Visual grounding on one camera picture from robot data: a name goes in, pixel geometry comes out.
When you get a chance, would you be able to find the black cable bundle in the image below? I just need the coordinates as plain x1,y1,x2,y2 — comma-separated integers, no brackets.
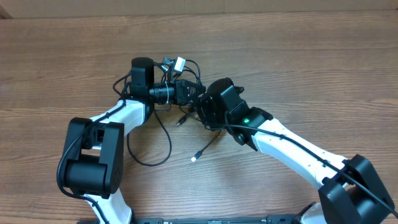
155,58,206,127

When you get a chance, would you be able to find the black USB-A cable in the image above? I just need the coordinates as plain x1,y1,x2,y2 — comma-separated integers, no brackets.
190,129,223,163

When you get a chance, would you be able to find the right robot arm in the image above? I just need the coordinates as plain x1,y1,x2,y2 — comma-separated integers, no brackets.
193,78,397,223

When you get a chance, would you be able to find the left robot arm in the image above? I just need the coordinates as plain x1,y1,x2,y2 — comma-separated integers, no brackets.
56,57,206,223

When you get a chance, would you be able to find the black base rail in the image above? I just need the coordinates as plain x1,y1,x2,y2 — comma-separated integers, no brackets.
129,214,300,224

